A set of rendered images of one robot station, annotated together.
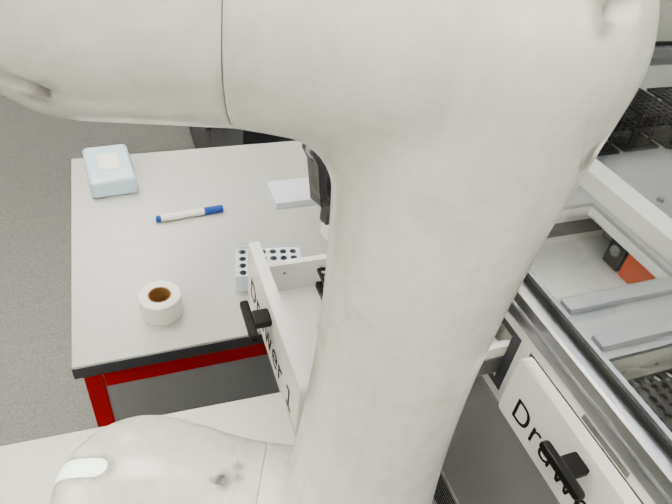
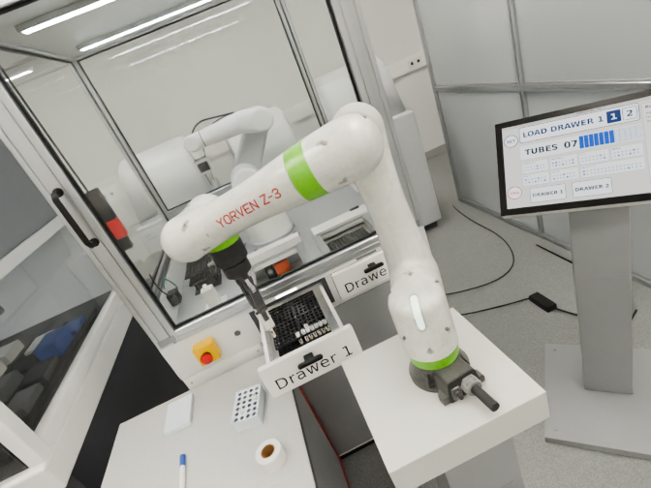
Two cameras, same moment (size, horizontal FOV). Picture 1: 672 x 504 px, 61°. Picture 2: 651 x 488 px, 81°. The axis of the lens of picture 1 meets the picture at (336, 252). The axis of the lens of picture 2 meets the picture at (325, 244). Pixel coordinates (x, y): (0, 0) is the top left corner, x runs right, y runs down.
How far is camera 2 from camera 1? 0.86 m
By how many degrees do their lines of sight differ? 60
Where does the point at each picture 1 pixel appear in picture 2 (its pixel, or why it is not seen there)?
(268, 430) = (361, 360)
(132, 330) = (289, 472)
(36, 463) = (391, 442)
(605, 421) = (360, 250)
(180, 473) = (410, 281)
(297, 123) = not seen: hidden behind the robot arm
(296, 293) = not seen: hidden behind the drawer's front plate
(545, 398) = (348, 270)
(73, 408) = not seen: outside the picture
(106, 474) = (416, 293)
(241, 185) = (158, 454)
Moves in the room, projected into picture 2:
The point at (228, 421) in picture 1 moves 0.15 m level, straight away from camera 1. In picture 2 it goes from (358, 375) to (307, 393)
